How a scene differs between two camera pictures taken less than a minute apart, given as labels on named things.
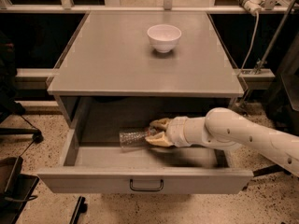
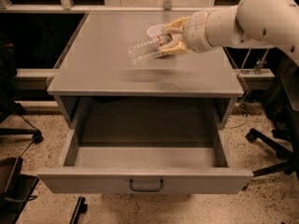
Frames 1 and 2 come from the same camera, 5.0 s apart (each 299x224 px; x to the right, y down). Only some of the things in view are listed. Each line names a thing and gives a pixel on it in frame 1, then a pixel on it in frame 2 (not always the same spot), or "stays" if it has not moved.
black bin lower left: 16,189 stays
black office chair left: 8,105 stays
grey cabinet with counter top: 121,70 stays
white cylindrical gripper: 176,131 -> 195,32
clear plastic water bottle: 129,138 -> 148,49
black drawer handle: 147,189 stays
